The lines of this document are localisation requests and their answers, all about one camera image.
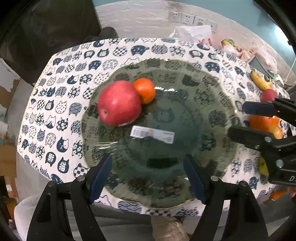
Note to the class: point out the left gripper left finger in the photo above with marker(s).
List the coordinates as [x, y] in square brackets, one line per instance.
[50, 220]

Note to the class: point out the banana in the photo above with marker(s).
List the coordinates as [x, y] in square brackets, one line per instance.
[261, 83]
[262, 167]

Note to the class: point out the dark red apple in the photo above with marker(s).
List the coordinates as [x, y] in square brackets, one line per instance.
[268, 95]

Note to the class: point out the green patterned plate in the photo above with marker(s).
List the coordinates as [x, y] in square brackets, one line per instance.
[190, 115]

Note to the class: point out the large orange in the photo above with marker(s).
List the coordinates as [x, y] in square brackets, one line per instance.
[263, 123]

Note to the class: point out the red paper bag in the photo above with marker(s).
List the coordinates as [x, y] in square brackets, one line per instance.
[229, 46]

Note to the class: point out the black cylinder speaker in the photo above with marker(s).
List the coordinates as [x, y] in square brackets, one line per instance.
[108, 33]

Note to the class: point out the white wall socket strip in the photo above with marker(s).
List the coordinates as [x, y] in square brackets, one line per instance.
[191, 20]

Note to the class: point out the white plastic shopping bag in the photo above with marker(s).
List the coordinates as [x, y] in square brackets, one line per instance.
[192, 33]

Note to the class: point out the small tangerine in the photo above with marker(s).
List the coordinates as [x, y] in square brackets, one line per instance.
[145, 89]

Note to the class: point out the teal trash bin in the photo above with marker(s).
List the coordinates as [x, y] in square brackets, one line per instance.
[260, 64]

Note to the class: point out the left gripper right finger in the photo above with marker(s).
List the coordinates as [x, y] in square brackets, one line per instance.
[244, 221]

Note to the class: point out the white barcode label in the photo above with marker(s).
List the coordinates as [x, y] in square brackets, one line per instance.
[160, 135]

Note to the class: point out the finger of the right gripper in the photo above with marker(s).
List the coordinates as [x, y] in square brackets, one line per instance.
[269, 147]
[281, 107]

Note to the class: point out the yellow pear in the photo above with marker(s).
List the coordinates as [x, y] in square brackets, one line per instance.
[276, 131]

